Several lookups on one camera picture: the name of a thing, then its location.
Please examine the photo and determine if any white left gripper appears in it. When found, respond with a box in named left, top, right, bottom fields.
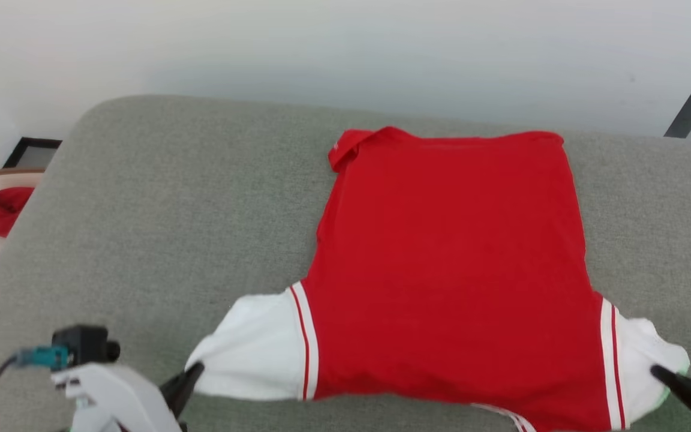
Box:
left=52, top=362, right=205, bottom=432

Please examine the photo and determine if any red and white shirt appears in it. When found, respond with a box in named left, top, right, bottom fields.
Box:
left=185, top=126, right=691, bottom=432

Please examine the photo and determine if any grey fabric sofa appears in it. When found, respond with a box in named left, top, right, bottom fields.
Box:
left=0, top=95, right=691, bottom=432

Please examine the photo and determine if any red garment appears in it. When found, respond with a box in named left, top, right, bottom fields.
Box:
left=0, top=187, right=35, bottom=238

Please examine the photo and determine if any black skirting board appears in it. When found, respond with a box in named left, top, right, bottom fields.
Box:
left=4, top=137, right=62, bottom=170

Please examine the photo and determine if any left camera cable teal plug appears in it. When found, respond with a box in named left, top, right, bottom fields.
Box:
left=0, top=347, right=70, bottom=430

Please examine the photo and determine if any dark grey round post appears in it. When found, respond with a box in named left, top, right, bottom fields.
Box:
left=665, top=87, right=691, bottom=139

